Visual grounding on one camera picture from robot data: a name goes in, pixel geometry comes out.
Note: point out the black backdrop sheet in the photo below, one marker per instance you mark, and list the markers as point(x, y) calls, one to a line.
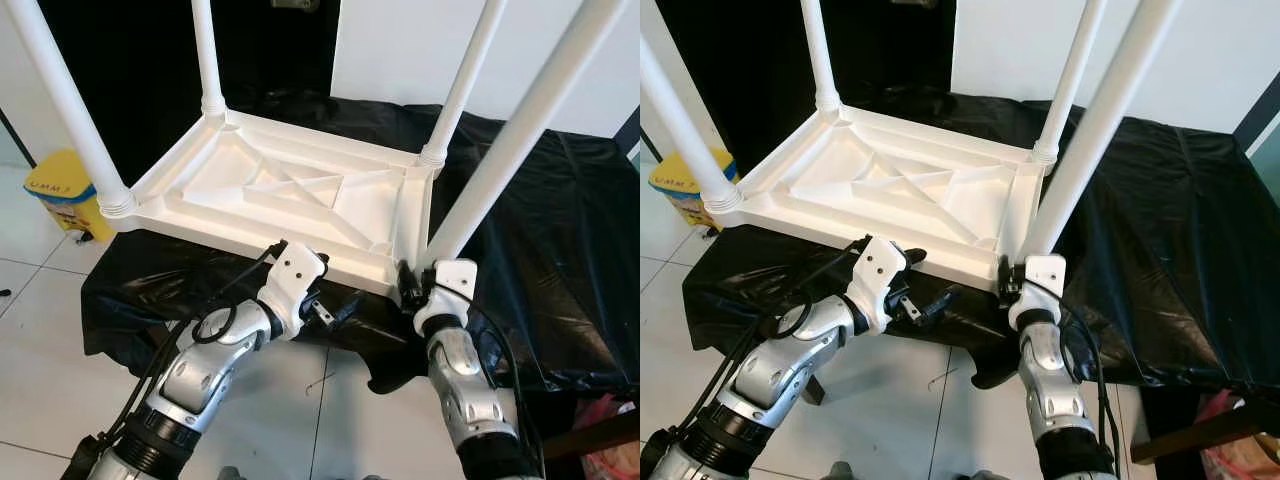
point(890, 50)
point(270, 50)

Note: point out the black plastic table cover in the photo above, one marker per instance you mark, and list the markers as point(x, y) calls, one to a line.
point(560, 260)
point(1170, 260)

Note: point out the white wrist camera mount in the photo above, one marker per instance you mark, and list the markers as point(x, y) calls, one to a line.
point(455, 278)
point(1045, 272)
point(880, 265)
point(295, 270)

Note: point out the white plastic table leg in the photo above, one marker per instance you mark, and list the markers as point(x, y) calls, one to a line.
point(207, 50)
point(1070, 75)
point(690, 130)
point(70, 100)
point(530, 125)
point(465, 75)
point(820, 50)
point(1100, 125)

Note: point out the white plastic table top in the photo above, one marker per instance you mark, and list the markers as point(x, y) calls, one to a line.
point(220, 190)
point(820, 185)

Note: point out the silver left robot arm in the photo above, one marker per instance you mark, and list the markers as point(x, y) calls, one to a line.
point(200, 375)
point(780, 370)

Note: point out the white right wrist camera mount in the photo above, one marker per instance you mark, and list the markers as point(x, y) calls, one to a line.
point(455, 278)
point(1045, 272)

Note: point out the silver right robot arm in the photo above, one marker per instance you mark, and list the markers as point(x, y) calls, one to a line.
point(1050, 385)
point(465, 390)

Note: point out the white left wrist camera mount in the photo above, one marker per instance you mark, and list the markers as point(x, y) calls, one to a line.
point(880, 265)
point(295, 270)

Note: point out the grey right robot foot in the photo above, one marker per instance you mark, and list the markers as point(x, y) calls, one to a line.
point(985, 475)

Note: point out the grey left robot foot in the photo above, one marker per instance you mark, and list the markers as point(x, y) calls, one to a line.
point(840, 472)
point(230, 474)

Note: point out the grey robot foot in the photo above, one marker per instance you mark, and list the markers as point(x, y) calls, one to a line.
point(840, 472)
point(230, 474)
point(985, 475)

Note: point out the yellow bin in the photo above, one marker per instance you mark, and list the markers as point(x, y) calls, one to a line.
point(55, 190)
point(675, 190)

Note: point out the pink plastic bag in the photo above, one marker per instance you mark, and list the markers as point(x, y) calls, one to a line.
point(1240, 445)
point(608, 445)

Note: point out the dark door frame strip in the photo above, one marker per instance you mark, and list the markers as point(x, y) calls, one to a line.
point(1258, 125)
point(628, 130)

